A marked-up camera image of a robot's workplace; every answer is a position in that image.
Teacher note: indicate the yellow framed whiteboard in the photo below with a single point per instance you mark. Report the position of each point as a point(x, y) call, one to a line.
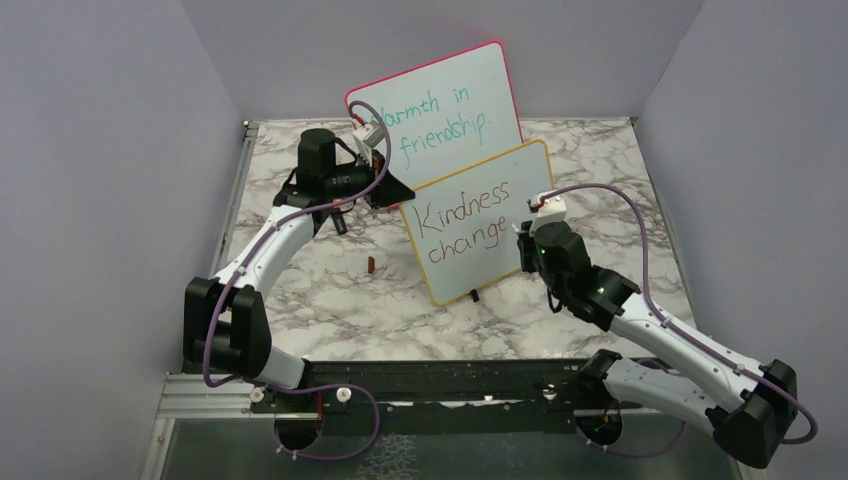
point(462, 225)

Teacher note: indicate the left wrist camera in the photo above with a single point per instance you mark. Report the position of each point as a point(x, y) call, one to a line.
point(367, 138)

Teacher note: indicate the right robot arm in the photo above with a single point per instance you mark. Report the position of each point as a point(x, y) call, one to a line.
point(747, 406)

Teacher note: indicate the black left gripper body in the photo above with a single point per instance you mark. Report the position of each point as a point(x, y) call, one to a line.
point(371, 169)

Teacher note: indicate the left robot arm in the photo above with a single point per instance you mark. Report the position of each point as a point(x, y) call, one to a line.
point(225, 326)

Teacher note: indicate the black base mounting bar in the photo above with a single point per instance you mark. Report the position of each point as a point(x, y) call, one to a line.
point(406, 397)

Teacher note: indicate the black orange highlighter marker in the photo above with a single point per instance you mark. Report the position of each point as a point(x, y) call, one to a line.
point(337, 217)

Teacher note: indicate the pink framed whiteboard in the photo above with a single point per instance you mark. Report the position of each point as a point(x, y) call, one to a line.
point(444, 115)

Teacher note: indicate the aluminium table edge rail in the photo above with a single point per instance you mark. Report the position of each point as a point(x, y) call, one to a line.
point(225, 232)

